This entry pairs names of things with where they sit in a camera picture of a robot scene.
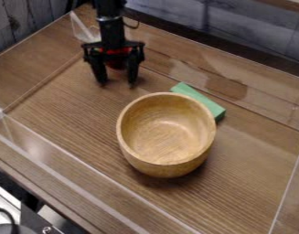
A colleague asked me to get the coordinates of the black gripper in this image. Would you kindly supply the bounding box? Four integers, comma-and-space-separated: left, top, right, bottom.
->
80, 40, 146, 86

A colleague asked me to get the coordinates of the red plush fruit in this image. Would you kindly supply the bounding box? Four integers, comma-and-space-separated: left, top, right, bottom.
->
100, 48, 131, 70

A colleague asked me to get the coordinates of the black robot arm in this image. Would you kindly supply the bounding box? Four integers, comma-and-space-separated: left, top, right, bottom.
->
81, 0, 146, 87

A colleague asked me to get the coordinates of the wooden bowl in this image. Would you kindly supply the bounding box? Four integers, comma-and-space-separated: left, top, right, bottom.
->
116, 92, 216, 178

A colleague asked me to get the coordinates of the green rectangular block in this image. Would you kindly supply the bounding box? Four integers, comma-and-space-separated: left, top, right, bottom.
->
170, 82, 226, 122

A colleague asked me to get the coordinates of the black metal bracket with screw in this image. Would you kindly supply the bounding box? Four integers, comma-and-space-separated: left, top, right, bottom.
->
20, 205, 90, 234

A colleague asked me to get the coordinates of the black cable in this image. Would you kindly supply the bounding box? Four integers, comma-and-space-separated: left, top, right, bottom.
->
0, 207, 21, 234

